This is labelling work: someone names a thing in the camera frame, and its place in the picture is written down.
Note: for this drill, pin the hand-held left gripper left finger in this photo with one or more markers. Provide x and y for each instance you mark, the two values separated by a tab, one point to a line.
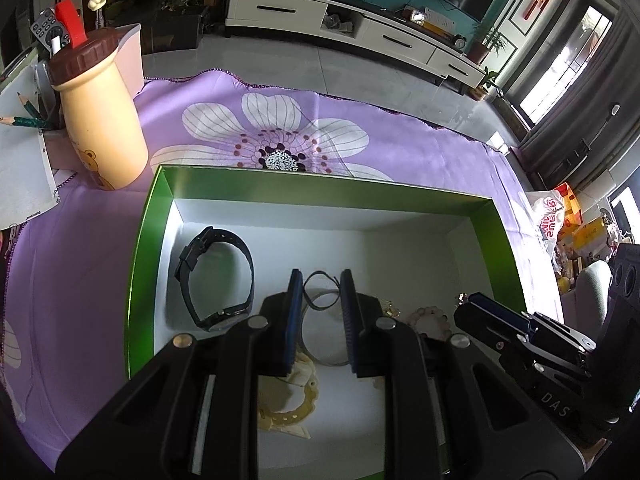
296	320

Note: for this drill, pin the grey chair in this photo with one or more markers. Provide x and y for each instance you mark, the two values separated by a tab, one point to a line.
592	290

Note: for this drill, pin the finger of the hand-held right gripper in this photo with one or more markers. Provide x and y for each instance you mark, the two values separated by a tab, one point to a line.
487	330
500	310

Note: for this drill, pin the yellow bear bottle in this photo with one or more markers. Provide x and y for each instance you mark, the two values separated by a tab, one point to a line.
100	120

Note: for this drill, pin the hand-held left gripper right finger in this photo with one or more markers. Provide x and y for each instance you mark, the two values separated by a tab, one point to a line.
348	320

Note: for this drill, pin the black wrist watch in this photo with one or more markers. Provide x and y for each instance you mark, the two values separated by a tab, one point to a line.
245	255

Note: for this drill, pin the white tv cabinet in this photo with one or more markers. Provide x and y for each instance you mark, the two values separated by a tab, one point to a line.
280	10

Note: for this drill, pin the red plastic tool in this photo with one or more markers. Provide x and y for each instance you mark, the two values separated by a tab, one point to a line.
70	20

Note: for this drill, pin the orange yellow box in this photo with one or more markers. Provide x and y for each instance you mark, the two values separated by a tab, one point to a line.
570	205

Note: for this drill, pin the tall potted plant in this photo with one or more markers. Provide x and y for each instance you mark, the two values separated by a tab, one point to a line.
482	42

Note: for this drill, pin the small potted plant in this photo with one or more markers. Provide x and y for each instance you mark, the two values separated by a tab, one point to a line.
482	85

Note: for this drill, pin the cream wrist watch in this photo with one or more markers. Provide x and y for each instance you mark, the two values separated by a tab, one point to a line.
300	410

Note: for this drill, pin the grey curtain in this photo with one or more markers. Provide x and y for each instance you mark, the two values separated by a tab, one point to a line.
575	125

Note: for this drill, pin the small alarm clock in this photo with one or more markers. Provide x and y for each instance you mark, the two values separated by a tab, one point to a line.
460	42

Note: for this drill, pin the green cardboard box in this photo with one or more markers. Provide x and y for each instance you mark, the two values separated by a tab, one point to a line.
400	260

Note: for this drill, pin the silver bangle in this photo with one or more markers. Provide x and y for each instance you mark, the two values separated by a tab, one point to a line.
320	361

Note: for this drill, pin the white paper sheet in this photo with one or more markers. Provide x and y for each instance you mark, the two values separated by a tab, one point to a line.
25	175

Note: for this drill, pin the purple floral cloth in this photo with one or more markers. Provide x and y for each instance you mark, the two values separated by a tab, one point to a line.
375	130

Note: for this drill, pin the green pencil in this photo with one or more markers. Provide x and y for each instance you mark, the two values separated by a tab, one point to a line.
25	121
30	106

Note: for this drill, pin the white plastic bag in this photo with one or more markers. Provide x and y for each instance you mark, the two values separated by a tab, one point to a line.
547	220

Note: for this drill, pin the grey remote control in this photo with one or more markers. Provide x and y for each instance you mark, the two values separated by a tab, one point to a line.
45	24

